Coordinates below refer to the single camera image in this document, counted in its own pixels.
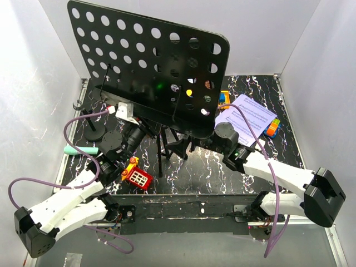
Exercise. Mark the yellow toy brick tray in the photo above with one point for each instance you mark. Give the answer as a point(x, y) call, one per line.
point(224, 100)

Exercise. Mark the red yellow toy brick house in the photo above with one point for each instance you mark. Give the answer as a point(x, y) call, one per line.
point(136, 176)

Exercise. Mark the black music stand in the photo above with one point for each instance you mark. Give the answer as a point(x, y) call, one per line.
point(151, 63)

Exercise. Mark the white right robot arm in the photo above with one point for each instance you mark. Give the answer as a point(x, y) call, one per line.
point(313, 194)

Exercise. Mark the orange blue toy brick stack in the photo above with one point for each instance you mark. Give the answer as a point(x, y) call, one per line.
point(272, 130)

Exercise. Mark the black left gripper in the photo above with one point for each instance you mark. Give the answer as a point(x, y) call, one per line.
point(133, 125)

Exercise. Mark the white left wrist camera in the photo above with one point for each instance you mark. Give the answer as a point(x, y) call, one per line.
point(123, 111)

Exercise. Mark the black microphone desk stand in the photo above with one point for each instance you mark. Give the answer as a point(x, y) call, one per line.
point(94, 131)

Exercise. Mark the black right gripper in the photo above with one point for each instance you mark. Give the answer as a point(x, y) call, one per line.
point(179, 147)

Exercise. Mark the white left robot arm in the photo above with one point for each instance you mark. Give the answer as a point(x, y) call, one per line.
point(76, 204)

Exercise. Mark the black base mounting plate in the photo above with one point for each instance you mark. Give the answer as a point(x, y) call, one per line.
point(206, 213)

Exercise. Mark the mint green toy microphone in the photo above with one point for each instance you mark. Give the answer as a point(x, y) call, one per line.
point(69, 150)

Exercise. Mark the sheet music page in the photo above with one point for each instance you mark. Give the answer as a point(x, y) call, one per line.
point(234, 117)
point(256, 109)

